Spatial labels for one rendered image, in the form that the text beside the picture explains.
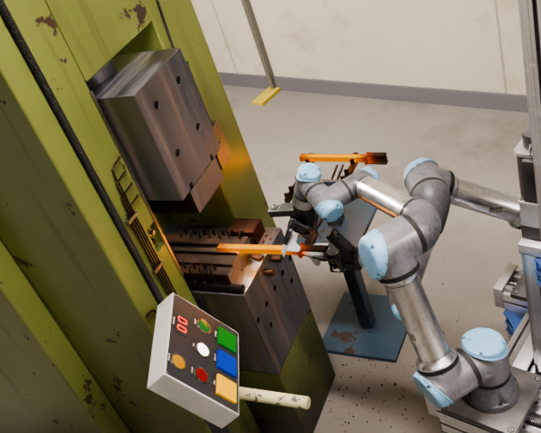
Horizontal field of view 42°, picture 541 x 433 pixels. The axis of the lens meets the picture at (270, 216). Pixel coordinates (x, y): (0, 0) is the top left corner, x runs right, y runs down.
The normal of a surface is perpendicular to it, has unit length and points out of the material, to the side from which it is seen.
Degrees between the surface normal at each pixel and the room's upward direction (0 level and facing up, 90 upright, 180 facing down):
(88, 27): 90
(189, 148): 90
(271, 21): 90
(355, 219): 0
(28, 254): 90
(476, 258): 0
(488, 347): 8
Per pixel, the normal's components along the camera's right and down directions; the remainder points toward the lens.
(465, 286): -0.29, -0.77
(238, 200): 0.88, 0.01
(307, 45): -0.58, 0.62
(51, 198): -0.36, 0.64
